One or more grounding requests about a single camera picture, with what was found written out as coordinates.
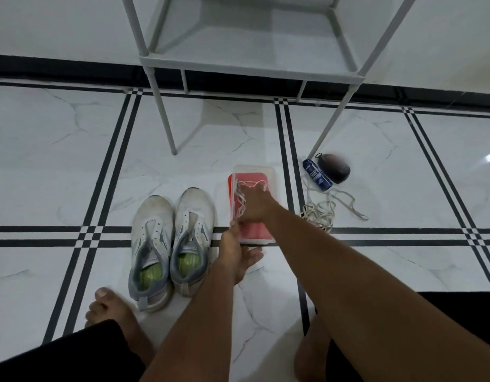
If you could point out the grey white shoelace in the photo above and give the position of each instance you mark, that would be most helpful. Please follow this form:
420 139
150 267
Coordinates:
240 202

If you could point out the person's left foot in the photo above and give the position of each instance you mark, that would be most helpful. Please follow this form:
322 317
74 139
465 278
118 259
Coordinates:
117 314

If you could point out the person's left hand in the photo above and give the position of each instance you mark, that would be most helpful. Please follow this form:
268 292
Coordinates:
233 258

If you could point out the clear container with red lid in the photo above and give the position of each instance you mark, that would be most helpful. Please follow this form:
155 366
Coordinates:
255 234

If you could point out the person's left forearm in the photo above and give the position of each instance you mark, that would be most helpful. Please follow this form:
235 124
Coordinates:
189 334

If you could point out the person's right leg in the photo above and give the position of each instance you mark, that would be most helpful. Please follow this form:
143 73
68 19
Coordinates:
312 354

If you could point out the person's right hand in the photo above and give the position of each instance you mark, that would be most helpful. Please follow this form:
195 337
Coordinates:
259 206

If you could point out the person's right forearm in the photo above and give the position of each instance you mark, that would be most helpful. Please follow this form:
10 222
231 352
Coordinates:
368 294

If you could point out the black oval polish bottle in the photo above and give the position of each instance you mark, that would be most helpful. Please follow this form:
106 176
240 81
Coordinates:
335 169

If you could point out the black shorts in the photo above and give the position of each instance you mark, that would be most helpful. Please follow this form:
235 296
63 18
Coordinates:
460 314

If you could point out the grey metal shelf rack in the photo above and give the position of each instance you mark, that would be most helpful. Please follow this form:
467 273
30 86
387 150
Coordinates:
229 47

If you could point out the white grey sneaker shoe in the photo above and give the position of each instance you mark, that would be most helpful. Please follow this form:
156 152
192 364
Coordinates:
193 206
151 218

